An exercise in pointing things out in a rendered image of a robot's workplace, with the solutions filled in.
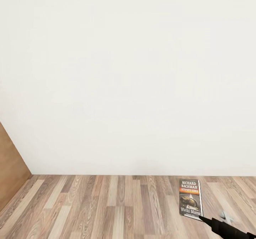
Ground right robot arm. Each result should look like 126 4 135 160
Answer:
199 211 256 239

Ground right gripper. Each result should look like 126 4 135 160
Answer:
199 216 238 239

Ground hardback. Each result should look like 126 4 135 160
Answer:
179 179 203 221

